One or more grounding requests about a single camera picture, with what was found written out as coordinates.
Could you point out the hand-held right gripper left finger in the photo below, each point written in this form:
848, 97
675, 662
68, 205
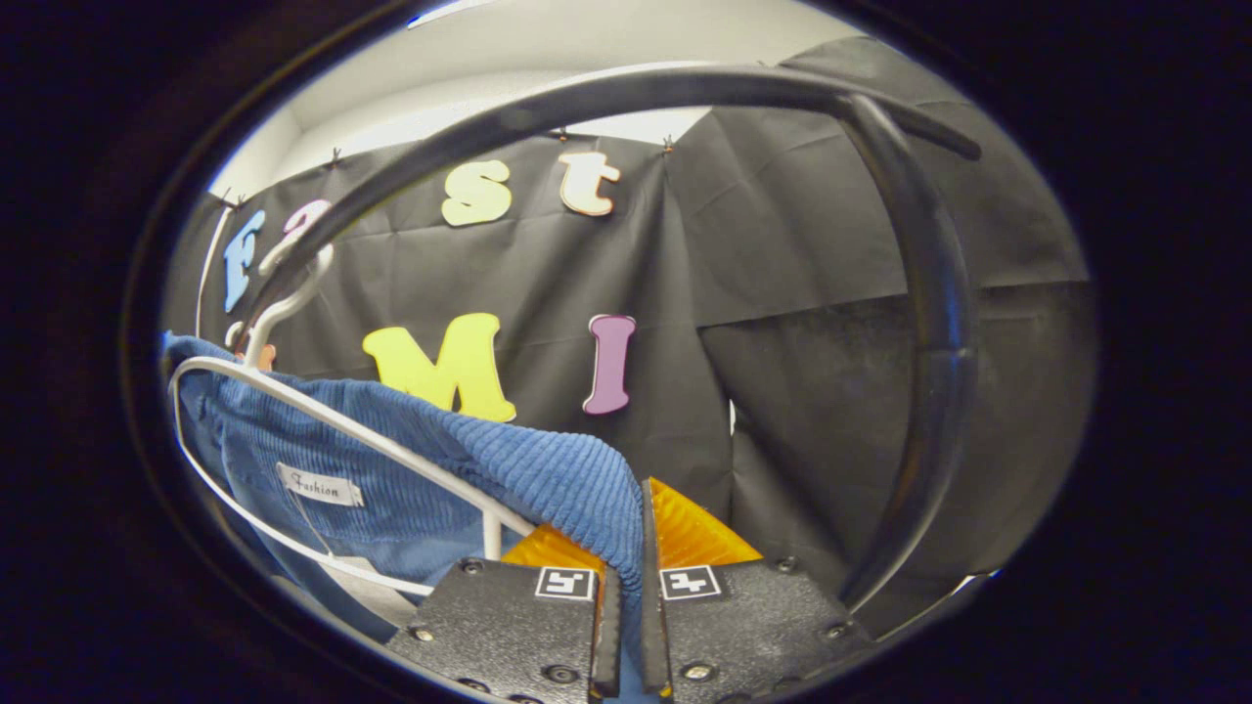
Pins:
604, 645

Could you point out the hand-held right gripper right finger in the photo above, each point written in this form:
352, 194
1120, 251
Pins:
653, 626

